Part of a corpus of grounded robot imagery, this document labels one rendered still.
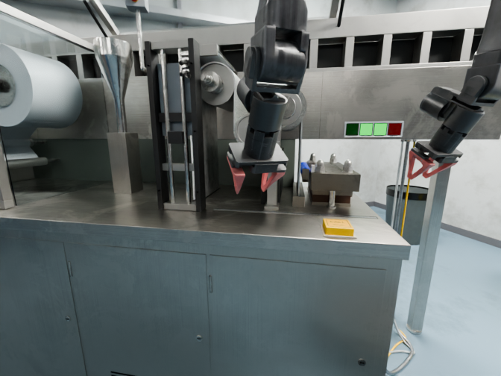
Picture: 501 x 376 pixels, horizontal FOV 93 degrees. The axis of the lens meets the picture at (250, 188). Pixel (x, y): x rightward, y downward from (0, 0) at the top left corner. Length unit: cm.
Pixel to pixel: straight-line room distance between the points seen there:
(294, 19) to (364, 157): 390
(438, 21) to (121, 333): 169
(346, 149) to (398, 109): 272
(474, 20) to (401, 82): 33
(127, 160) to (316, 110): 88
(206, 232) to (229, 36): 95
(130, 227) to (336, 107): 98
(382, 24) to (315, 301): 113
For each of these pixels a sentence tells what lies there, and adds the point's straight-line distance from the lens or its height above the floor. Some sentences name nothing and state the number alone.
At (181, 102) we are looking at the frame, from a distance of 84.
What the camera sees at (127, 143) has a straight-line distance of 118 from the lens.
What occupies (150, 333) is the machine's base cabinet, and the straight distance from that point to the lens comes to 100.
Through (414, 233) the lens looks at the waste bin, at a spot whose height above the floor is 13.
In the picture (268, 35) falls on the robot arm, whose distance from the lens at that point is 37.
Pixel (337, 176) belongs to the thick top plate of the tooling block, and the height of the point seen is 102.
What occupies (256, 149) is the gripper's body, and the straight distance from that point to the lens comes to 42.
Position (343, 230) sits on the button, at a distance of 67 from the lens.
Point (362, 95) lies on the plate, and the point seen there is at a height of 133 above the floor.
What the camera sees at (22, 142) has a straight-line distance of 126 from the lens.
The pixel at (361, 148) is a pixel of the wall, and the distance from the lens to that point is 416.
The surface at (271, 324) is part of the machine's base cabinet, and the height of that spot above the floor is 61.
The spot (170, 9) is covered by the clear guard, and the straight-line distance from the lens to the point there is 141.
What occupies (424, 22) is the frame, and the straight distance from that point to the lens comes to 139.
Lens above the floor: 115
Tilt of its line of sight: 12 degrees down
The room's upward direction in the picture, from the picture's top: straight up
